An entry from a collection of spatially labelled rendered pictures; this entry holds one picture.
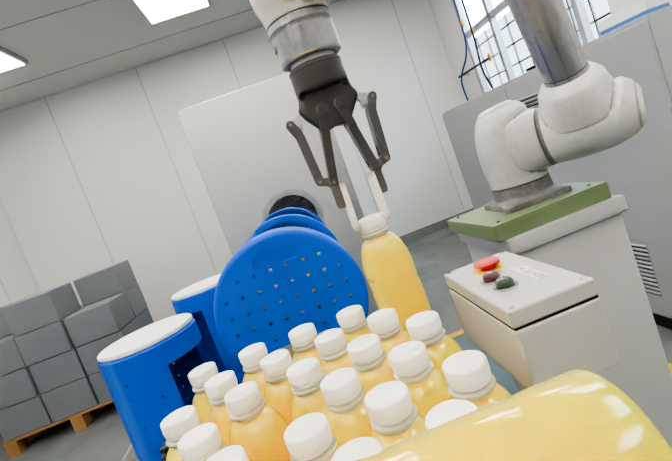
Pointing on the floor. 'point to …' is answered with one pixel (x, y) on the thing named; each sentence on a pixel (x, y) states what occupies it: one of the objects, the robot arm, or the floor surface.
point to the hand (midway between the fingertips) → (364, 201)
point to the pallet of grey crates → (63, 352)
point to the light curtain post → (346, 181)
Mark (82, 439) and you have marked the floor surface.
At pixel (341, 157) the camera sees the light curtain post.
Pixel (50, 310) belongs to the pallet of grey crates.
